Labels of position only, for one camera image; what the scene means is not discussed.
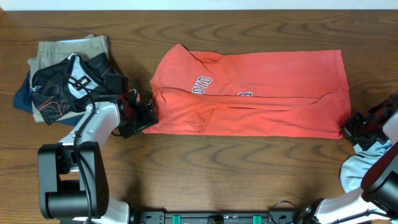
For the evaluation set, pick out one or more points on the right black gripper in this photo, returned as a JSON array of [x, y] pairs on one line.
[[354, 126]]

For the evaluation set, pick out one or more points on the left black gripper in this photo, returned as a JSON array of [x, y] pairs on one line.
[[144, 116]]

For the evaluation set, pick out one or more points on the light blue grey garment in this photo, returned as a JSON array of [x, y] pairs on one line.
[[354, 168]]

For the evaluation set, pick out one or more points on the red printed t-shirt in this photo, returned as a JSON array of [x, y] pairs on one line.
[[301, 94]]

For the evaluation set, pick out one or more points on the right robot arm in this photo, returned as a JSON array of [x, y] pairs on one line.
[[376, 197]]

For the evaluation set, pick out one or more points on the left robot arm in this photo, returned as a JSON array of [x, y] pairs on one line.
[[73, 186]]

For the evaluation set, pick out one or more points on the khaki folded pants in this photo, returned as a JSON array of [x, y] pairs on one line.
[[51, 53]]

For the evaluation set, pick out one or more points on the navy blue folded garment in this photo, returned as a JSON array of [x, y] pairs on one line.
[[22, 101]]

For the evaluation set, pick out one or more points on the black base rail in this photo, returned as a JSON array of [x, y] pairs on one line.
[[271, 217]]

